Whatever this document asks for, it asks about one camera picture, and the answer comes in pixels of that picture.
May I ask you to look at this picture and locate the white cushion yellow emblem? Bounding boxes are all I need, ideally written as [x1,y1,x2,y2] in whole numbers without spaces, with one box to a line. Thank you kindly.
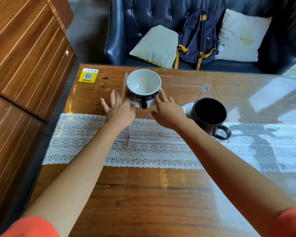
[216,9,272,62]

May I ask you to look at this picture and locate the white lace table runner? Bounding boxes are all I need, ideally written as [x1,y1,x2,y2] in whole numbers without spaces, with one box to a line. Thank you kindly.
[42,113,296,173]

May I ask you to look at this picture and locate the person's right hand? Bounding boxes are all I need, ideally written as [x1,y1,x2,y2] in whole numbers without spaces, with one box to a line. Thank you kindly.
[150,89,188,131]

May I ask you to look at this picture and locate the orange sleeve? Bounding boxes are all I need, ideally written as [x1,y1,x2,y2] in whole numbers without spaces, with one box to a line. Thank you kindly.
[0,217,60,237]
[266,208,296,237]

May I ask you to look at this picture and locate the dark leather tufted sofa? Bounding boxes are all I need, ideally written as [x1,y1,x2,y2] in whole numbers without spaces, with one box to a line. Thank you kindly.
[104,0,296,75]

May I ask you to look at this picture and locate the black cup white inside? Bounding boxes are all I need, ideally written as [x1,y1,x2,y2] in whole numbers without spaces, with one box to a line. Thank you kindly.
[126,69,162,109]

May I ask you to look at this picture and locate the yellow code sticker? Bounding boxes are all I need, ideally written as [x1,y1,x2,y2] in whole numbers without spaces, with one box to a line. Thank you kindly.
[78,68,99,83]

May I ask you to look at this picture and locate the orange right sleeve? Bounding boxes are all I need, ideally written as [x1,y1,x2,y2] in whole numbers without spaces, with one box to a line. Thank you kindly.
[266,208,296,237]

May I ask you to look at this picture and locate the black mug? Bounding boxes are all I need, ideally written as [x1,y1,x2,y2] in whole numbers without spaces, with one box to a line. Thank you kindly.
[189,98,232,141]

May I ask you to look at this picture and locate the plain white cushion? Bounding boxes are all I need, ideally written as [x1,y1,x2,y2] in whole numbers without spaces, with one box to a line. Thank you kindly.
[129,25,179,68]

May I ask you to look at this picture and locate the navy backpack yellow straps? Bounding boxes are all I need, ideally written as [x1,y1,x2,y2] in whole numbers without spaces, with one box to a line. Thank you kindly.
[174,10,225,70]

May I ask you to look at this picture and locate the brown wooden cabinet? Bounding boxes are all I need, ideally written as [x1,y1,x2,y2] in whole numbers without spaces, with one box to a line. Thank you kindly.
[0,0,77,237]

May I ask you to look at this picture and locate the clear acrylic stand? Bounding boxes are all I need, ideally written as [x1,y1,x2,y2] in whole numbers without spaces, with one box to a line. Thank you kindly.
[121,73,218,144]

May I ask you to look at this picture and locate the person's left hand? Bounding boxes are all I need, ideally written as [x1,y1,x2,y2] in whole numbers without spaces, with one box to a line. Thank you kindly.
[100,89,136,129]

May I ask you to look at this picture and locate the white saucer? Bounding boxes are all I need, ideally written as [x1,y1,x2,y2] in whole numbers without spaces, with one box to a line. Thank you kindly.
[182,103,195,118]

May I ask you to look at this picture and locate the person's right forearm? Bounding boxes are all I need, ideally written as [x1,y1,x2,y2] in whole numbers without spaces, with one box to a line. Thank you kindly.
[174,118,296,237]

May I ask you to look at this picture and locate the person's left forearm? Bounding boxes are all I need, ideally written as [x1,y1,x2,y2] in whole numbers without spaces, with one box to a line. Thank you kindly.
[21,121,129,237]

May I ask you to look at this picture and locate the orange left sleeve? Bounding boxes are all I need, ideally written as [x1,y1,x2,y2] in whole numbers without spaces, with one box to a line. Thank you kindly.
[0,217,60,237]

